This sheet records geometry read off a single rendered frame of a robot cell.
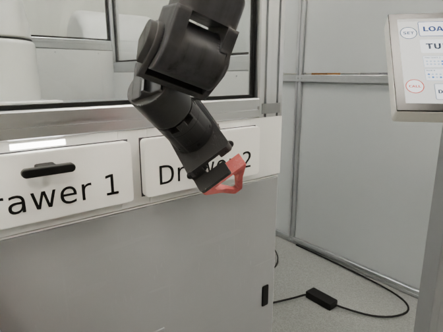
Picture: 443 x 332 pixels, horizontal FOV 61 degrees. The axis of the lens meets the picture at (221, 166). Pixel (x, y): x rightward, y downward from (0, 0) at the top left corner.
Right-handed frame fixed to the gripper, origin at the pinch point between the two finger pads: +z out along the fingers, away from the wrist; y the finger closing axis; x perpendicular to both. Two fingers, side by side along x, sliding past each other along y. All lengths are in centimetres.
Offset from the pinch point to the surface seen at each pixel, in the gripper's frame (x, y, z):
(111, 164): -15.5, -12.8, -2.1
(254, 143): 6.8, -17.3, 22.3
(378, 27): 89, -85, 94
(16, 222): -29.9, -7.4, -9.0
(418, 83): 47, -13, 35
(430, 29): 60, -24, 36
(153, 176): -12.4, -12.1, 5.8
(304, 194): 17, -72, 162
